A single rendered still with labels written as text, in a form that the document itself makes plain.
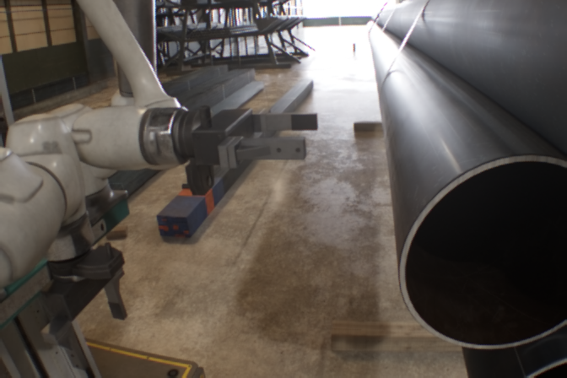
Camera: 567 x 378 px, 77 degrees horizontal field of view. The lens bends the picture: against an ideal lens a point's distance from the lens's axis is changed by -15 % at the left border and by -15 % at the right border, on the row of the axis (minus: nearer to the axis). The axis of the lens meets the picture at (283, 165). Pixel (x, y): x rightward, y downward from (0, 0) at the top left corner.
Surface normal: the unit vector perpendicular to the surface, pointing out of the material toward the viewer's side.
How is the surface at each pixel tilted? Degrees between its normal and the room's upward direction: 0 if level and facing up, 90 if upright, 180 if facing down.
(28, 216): 67
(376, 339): 90
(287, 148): 90
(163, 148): 90
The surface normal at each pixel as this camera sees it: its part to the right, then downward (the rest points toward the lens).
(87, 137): -0.34, 0.04
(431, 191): -0.78, -0.62
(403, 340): -0.18, 0.35
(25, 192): 0.81, -0.58
